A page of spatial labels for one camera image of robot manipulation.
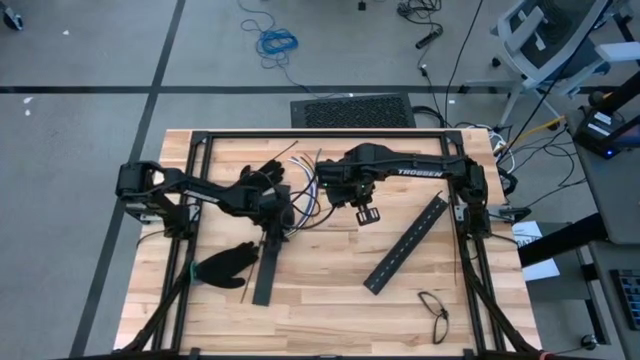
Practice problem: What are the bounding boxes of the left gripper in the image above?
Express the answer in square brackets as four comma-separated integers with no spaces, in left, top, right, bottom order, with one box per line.
[252,183,297,244]

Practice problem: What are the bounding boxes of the grey mesh office chair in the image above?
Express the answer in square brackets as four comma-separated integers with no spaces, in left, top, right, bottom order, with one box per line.
[462,0,640,129]

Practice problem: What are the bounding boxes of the blue cable coil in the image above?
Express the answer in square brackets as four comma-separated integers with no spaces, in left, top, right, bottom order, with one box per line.
[236,0,301,71]

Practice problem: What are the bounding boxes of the black duct cover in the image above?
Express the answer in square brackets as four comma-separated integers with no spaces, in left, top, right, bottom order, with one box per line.
[251,227,292,308]

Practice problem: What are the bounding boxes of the black floor cable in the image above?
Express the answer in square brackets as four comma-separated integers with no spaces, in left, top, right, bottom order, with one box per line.
[443,0,485,117]

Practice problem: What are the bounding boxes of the black-framed eyeglasses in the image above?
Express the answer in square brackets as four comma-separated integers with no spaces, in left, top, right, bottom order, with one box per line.
[416,290,450,346]

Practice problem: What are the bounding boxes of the grey side desk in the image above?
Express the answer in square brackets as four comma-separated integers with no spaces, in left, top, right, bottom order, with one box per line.
[587,239,640,360]
[563,107,640,246]

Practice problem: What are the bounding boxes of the black device blue light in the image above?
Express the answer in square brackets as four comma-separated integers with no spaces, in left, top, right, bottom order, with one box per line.
[571,106,640,161]

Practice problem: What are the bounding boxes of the black desk crossbar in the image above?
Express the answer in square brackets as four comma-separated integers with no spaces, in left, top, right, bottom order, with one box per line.
[517,212,609,269]

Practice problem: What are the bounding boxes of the white paper sheet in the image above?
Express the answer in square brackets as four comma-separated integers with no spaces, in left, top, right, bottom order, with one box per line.
[511,219,561,283]

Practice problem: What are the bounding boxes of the black clamp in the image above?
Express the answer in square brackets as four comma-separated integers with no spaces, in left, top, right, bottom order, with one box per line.
[496,203,532,225]

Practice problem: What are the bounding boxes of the black keyboard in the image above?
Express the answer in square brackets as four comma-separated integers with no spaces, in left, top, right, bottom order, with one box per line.
[608,268,640,332]

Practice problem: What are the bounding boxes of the black slotted cable duct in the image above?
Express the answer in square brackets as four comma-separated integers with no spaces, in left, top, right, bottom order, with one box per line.
[362,194,450,297]

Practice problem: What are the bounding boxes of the multicolour wire bundle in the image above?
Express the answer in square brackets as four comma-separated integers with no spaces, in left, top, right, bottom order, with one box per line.
[286,147,325,236]

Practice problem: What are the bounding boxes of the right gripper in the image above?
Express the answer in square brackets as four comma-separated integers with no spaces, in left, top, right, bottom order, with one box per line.
[324,167,382,227]

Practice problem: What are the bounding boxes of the black perforated computer case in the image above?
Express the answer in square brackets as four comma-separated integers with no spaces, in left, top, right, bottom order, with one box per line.
[288,92,418,130]

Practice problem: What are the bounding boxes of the black aluminium table frame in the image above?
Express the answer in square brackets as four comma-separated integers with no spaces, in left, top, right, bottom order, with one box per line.
[113,127,551,360]

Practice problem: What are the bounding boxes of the yellow cable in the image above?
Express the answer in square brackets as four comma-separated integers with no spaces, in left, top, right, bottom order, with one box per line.
[507,115,569,149]

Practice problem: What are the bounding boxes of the black power strip cable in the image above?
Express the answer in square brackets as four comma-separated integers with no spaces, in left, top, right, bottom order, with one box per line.
[396,0,446,51]

